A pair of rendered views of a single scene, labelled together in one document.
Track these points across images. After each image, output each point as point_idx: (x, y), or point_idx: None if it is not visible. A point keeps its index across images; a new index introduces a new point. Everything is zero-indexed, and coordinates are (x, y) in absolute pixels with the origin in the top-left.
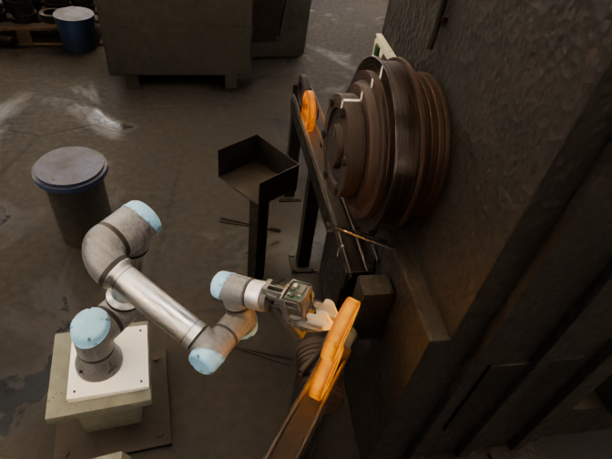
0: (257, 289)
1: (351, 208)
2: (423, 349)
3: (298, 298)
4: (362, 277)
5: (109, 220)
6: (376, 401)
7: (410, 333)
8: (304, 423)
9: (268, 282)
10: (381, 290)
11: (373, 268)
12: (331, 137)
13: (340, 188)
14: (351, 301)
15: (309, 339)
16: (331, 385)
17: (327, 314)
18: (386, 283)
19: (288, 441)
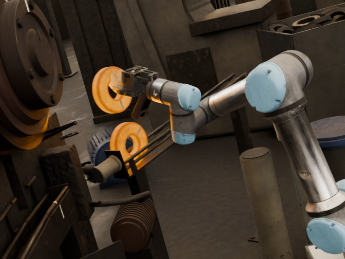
0: (161, 78)
1: (44, 119)
2: (59, 123)
3: (134, 68)
4: (65, 149)
5: (284, 55)
6: (90, 252)
7: (57, 141)
8: (156, 148)
9: (151, 74)
10: (57, 146)
11: (36, 204)
12: (40, 44)
13: (60, 64)
14: (99, 72)
15: (131, 218)
16: (129, 148)
17: (119, 71)
18: (48, 150)
19: (170, 140)
